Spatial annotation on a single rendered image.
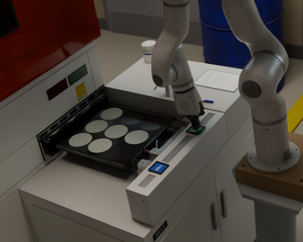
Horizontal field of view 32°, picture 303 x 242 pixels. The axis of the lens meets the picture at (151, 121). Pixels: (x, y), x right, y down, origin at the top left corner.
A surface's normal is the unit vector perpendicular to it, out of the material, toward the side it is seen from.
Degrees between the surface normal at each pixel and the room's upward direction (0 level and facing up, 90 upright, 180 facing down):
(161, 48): 50
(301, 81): 0
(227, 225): 90
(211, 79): 0
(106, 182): 0
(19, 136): 90
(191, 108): 89
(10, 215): 90
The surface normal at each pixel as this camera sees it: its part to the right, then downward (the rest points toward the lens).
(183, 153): -0.15, -0.84
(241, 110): 0.82, 0.20
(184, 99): -0.55, 0.48
